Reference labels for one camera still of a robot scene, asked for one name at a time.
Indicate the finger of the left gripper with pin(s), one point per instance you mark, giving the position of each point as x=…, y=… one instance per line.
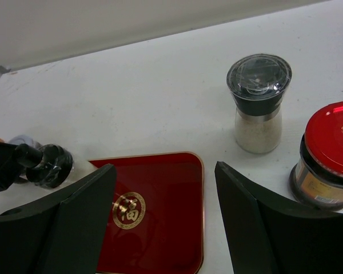
x=9, y=168

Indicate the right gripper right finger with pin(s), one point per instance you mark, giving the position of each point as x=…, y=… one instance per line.
x=269, y=233

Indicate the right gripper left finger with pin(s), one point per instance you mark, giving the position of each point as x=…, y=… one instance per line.
x=61, y=232

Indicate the black-cap white bottle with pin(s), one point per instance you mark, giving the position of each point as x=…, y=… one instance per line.
x=51, y=166

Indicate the black-top salt grinder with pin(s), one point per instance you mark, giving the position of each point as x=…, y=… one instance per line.
x=257, y=84

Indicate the grey-lid condiment jar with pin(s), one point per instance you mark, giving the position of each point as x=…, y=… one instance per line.
x=24, y=139

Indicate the squat red-lid sauce jar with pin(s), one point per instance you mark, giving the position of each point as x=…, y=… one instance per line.
x=317, y=178

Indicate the red lacquer tray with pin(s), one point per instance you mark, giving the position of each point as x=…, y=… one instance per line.
x=156, y=223

